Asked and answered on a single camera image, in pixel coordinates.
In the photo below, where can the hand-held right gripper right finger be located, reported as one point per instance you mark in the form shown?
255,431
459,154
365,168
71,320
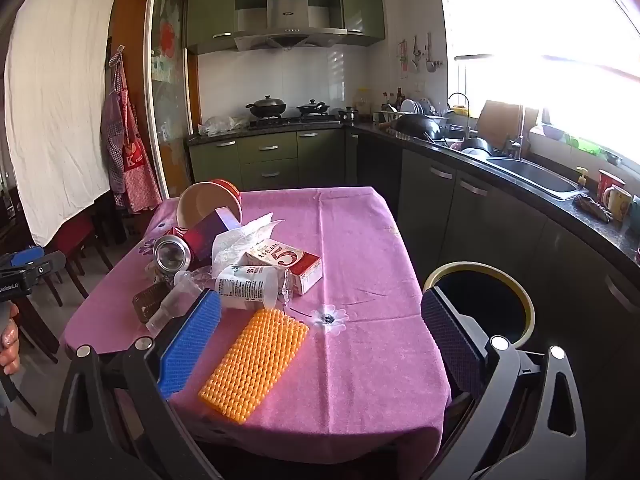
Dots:
450,345

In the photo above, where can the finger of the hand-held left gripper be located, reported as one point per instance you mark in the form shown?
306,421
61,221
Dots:
25,256
50,266

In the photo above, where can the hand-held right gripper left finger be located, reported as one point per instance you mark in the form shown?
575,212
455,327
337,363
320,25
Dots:
190,345

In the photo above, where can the orange bumpy plastic tray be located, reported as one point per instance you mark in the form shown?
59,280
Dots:
255,365

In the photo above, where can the clear white-labelled water bottle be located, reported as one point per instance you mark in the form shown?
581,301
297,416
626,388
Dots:
245,287

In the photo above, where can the yellow-rimmed dark bin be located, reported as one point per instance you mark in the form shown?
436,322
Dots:
527,310

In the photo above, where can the red soda can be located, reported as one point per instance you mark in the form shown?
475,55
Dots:
170,255

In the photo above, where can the white printed tissue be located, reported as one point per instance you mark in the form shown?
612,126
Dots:
235,245

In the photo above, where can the purple cardboard box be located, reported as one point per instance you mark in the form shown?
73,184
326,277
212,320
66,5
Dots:
210,235

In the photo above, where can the white and red carton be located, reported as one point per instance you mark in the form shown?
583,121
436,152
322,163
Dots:
300,265

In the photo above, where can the red paper bowl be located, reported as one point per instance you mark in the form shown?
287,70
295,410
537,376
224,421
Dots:
200,202

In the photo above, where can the person's left hand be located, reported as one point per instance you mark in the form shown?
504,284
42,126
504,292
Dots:
9,347

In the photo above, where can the red wooden chair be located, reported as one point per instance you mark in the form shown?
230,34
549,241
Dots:
75,235

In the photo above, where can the red checked apron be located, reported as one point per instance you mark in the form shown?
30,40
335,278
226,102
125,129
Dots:
127,160

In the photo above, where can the pink flowered tablecloth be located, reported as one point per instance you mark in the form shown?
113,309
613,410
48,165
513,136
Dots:
360,240

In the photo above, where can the white hanging sheet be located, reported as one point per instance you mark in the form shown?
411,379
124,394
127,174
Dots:
55,85

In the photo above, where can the steel sink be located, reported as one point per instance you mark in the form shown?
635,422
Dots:
535,175

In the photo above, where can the dark scrubbing cloth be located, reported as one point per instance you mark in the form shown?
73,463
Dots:
592,207

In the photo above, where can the black pot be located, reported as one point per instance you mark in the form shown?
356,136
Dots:
475,147

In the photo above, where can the green kitchen base cabinets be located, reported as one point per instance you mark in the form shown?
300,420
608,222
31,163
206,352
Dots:
270,150

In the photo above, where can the yellow soap dispenser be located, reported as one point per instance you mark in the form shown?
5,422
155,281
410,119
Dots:
581,180

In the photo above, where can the patterned glass sliding door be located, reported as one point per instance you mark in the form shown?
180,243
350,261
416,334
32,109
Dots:
167,85

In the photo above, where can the large black wok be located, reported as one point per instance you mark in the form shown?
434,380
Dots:
420,127

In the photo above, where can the clear plastic bag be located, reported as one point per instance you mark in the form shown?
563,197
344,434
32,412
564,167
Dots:
220,125

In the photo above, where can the cream mug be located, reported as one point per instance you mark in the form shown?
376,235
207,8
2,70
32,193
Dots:
620,202

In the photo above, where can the brown cutting board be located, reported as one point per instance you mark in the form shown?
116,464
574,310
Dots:
500,122

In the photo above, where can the red mug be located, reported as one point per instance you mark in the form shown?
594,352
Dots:
607,180

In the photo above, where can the curved steel faucet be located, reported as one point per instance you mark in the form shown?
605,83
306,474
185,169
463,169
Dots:
466,110

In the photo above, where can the dish rack with plates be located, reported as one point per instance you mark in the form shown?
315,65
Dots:
412,107

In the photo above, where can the gas stove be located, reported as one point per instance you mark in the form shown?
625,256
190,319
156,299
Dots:
295,121

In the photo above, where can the black lidded wok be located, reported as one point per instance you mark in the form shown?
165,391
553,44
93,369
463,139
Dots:
267,107

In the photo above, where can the dark condiment bottles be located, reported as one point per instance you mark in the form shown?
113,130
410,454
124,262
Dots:
395,100

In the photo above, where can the small dark kettle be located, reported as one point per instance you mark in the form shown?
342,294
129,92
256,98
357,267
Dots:
347,114

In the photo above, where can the black lidded pan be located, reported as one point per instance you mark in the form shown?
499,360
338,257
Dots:
312,108

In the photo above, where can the hanging metal ladle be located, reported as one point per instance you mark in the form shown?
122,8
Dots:
430,62

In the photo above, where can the hanging metal spoon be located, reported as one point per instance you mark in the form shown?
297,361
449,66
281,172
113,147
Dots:
415,60

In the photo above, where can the green upper cabinets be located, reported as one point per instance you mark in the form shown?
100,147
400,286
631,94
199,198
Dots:
210,10

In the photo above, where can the bright kitchen window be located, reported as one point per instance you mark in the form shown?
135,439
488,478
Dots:
550,60

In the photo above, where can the steel range hood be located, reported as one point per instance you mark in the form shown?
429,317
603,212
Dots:
287,15

